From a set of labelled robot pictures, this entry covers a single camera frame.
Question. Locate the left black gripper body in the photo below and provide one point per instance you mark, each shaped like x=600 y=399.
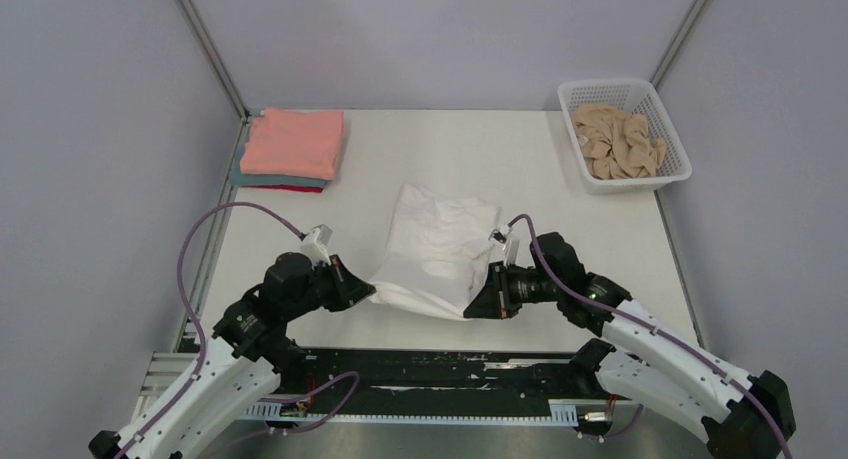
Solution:
x=325 y=284

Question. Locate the white t-shirt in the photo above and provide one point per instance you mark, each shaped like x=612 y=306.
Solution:
x=437 y=253

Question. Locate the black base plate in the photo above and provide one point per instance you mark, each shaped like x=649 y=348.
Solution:
x=442 y=383

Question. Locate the left aluminium corner post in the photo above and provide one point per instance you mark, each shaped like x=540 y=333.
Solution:
x=213 y=57

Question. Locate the white plastic basket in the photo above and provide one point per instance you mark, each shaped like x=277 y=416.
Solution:
x=632 y=96

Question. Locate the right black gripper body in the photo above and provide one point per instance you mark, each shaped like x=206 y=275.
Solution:
x=526 y=287

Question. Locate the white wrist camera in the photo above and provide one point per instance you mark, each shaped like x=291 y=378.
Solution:
x=503 y=238
x=314 y=245

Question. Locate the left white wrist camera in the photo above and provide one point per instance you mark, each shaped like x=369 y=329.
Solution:
x=314 y=245

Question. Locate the aluminium corner post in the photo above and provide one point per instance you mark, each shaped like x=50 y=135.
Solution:
x=678 y=41
x=213 y=57

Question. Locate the beige crumpled t-shirt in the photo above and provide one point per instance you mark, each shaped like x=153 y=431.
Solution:
x=617 y=144

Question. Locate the right aluminium corner post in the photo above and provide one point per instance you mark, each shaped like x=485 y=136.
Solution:
x=678 y=41

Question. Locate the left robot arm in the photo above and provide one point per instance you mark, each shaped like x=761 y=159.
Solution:
x=244 y=360

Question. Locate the folded red t-shirt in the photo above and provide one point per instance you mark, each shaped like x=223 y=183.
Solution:
x=290 y=188

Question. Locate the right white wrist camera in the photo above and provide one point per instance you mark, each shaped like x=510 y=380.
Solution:
x=503 y=238

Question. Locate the folded pink t-shirt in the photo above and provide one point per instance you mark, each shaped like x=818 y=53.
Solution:
x=294 y=143

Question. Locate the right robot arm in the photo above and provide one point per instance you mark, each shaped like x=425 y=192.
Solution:
x=734 y=413

